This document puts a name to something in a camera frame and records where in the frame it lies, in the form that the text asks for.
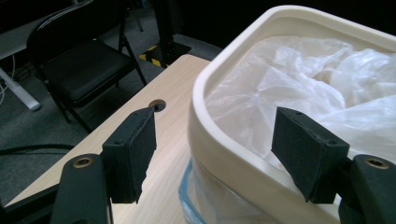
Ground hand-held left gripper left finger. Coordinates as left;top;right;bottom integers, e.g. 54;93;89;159
102;106;157;204

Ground black folding chair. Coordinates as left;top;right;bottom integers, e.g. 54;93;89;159
26;0;148;133

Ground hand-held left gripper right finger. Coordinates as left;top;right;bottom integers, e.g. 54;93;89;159
271;106;350;204

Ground black stand with striped base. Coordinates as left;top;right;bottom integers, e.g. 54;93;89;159
138;0;191;68

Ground white floor cables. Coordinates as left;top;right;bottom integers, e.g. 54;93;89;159
0;55;17;105

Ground white metal desk frame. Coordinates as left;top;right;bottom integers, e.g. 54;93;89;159
0;66;42;112

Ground cream bin with face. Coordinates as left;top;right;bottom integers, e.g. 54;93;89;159
187;4;396;224

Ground thick black floor cable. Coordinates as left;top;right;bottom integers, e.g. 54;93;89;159
0;143;77;157

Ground clear plastic bag blue drawstring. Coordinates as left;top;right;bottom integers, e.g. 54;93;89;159
177;35;396;224

